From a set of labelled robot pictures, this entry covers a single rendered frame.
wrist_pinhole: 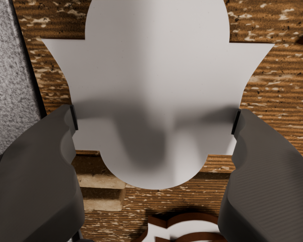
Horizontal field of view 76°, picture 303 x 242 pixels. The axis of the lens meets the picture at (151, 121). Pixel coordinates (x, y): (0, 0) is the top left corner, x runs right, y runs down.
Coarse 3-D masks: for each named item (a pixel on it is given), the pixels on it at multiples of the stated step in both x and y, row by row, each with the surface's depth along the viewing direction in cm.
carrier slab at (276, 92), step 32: (32, 0) 12; (64, 0) 12; (224, 0) 12; (256, 0) 12; (288, 0) 12; (32, 32) 13; (64, 32) 13; (256, 32) 13; (288, 32) 13; (32, 64) 15; (288, 64) 14; (64, 96) 16; (256, 96) 15; (288, 96) 15; (288, 128) 17; (224, 160) 19
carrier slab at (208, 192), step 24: (144, 192) 22; (168, 192) 22; (192, 192) 21; (216, 192) 21; (96, 216) 24; (120, 216) 24; (144, 216) 24; (168, 216) 24; (216, 216) 24; (96, 240) 27; (120, 240) 27
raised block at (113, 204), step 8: (88, 192) 19; (96, 192) 19; (104, 192) 19; (112, 192) 19; (120, 192) 19; (88, 200) 19; (96, 200) 19; (104, 200) 19; (112, 200) 19; (120, 200) 19; (88, 208) 19; (96, 208) 19; (104, 208) 19; (112, 208) 19; (120, 208) 19
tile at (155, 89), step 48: (96, 0) 9; (144, 0) 9; (192, 0) 9; (48, 48) 10; (96, 48) 10; (144, 48) 10; (192, 48) 10; (240, 48) 10; (96, 96) 11; (144, 96) 11; (192, 96) 11; (240, 96) 11; (96, 144) 13; (144, 144) 13; (192, 144) 13
